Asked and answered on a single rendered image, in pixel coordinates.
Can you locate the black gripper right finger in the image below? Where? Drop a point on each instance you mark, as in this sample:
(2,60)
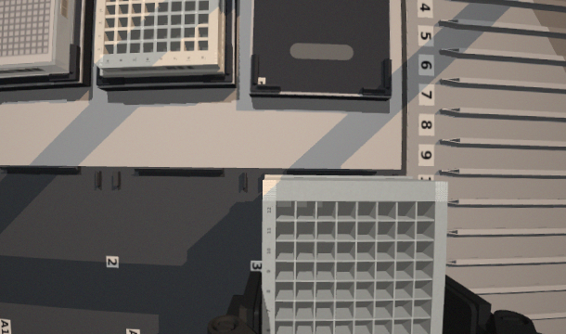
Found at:
(467,313)

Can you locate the white well plate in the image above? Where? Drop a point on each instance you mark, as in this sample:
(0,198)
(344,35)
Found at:
(161,56)

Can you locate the grey multi-well plate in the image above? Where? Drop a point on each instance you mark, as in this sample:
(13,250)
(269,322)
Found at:
(35,37)

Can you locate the grey deep-well block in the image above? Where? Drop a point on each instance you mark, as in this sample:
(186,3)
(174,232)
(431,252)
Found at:
(325,293)

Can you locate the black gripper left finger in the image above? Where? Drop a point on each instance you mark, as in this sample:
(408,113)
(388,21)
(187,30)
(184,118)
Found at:
(246,319)

